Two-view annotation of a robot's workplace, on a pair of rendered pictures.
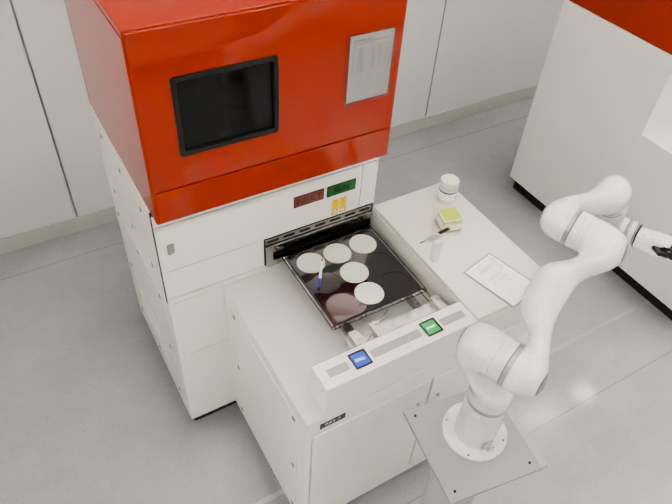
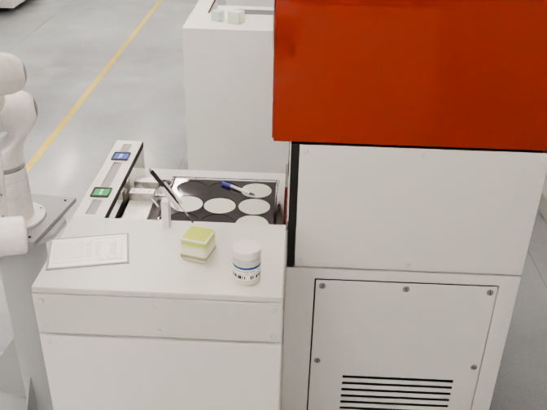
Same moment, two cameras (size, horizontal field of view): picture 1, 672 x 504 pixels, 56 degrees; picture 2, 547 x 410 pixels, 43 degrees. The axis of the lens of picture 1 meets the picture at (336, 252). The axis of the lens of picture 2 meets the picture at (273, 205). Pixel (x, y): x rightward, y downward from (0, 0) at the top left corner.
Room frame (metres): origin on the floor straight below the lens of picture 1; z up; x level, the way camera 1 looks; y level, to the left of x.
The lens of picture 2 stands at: (2.75, -1.54, 1.98)
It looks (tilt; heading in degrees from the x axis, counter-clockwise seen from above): 29 degrees down; 125
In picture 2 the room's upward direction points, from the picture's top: 1 degrees clockwise
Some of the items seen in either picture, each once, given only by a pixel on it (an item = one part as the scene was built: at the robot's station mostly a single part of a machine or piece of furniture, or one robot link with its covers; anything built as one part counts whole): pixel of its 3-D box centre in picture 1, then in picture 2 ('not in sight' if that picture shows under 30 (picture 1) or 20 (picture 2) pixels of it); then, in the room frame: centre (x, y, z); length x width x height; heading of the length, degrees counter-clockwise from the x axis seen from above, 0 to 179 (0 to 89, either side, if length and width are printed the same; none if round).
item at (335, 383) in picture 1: (394, 356); (113, 194); (1.18, -0.21, 0.89); 0.55 x 0.09 x 0.14; 123
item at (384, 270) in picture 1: (352, 272); (220, 206); (1.52, -0.06, 0.90); 0.34 x 0.34 x 0.01; 33
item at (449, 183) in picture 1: (448, 189); (247, 262); (1.89, -0.40, 1.01); 0.07 x 0.07 x 0.10
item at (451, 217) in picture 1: (448, 220); (198, 244); (1.72, -0.40, 1.00); 0.07 x 0.07 x 0.07; 18
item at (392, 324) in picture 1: (398, 329); (137, 213); (1.31, -0.22, 0.87); 0.36 x 0.08 x 0.03; 123
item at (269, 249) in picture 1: (319, 238); (286, 207); (1.69, 0.06, 0.89); 0.44 x 0.02 x 0.10; 123
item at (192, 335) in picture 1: (242, 281); (377, 299); (1.89, 0.41, 0.41); 0.82 x 0.71 x 0.82; 123
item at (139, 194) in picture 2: (379, 332); (142, 194); (1.27, -0.16, 0.89); 0.08 x 0.03 x 0.03; 33
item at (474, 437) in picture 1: (480, 415); (10, 193); (0.97, -0.45, 0.93); 0.19 x 0.19 x 0.18
